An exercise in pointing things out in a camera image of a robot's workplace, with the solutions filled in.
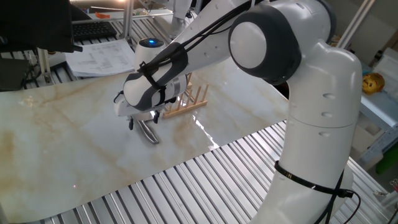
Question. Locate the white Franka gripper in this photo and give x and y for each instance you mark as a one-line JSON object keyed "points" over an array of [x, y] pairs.
{"points": [[124, 110]]}

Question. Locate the steel cleaver knife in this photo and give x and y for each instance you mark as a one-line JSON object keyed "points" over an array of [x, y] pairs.
{"points": [[149, 133]]}

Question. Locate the white second robot arm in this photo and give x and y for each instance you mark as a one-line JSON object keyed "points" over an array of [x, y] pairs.
{"points": [[180, 18]]}

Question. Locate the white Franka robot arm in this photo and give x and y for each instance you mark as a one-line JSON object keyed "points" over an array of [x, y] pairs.
{"points": [[323, 93]]}

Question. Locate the wooden peg knife rack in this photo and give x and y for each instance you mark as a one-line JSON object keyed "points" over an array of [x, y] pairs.
{"points": [[192, 106]]}

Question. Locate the stack of printed papers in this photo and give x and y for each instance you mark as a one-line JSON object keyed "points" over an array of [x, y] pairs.
{"points": [[102, 59]]}

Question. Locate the marble pattern table mat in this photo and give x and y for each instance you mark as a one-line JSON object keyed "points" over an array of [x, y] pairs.
{"points": [[62, 140]]}

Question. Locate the black computer keyboard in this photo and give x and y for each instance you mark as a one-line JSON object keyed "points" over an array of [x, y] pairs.
{"points": [[93, 30]]}

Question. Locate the slotted aluminium monitor stand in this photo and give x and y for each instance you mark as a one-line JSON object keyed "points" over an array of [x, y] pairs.
{"points": [[45, 65]]}

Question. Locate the small orange object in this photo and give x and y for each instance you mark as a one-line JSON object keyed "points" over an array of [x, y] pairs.
{"points": [[102, 15]]}

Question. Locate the black flat case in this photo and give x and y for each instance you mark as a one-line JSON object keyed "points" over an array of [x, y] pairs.
{"points": [[12, 74]]}

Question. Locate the black computer monitor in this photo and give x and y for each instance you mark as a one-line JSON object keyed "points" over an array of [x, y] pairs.
{"points": [[31, 25]]}

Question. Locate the beige cardboard box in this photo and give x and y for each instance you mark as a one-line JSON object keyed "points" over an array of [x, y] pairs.
{"points": [[367, 146]]}

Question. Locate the golden piggy bank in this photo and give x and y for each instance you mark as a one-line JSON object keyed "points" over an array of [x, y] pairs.
{"points": [[373, 84]]}

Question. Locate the grey metal shelf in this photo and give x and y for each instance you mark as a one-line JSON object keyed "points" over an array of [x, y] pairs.
{"points": [[379, 109]]}

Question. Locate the green plastic object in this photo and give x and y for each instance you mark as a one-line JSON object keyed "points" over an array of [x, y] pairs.
{"points": [[388, 161]]}

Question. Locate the white foam box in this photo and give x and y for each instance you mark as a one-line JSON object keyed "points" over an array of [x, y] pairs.
{"points": [[388, 71]]}

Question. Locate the upright aluminium frame post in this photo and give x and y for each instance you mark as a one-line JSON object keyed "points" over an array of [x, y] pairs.
{"points": [[128, 18]]}

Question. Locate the diagonal aluminium brace post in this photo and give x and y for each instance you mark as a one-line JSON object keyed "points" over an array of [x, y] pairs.
{"points": [[356, 25]]}

